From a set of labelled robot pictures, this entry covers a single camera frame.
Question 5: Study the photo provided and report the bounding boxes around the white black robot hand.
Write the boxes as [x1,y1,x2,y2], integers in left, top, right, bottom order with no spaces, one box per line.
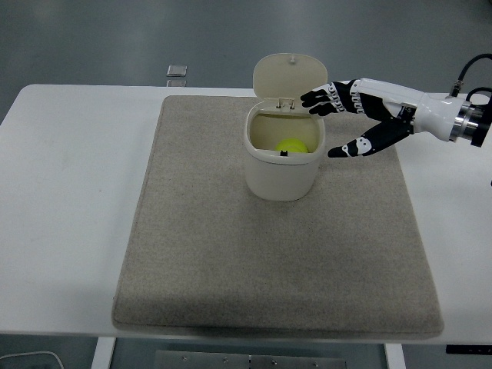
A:
[299,78,467,159]

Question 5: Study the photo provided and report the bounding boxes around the cream plastic bin with lid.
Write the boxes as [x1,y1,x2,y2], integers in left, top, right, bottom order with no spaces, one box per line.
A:
[244,53,329,202]

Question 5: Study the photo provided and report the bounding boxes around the white cable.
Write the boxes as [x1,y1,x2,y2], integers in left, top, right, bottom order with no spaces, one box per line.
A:
[0,350,65,369]

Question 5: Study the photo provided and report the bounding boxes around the beige felt mat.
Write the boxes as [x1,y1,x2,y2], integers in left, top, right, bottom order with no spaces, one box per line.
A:
[111,95,445,339]

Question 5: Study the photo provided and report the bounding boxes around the white table leg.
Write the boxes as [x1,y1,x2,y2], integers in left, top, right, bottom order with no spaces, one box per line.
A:
[384,343,404,369]
[91,337,117,369]

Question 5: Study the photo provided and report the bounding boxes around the yellow-green tennis ball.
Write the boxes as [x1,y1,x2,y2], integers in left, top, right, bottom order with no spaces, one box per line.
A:
[275,138,310,155]

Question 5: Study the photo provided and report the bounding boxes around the grey metal plate with screws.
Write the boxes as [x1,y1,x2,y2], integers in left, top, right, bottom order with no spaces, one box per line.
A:
[153,349,349,369]

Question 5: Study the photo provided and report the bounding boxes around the black table control panel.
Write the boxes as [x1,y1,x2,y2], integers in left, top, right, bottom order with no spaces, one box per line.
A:
[445,344,492,355]

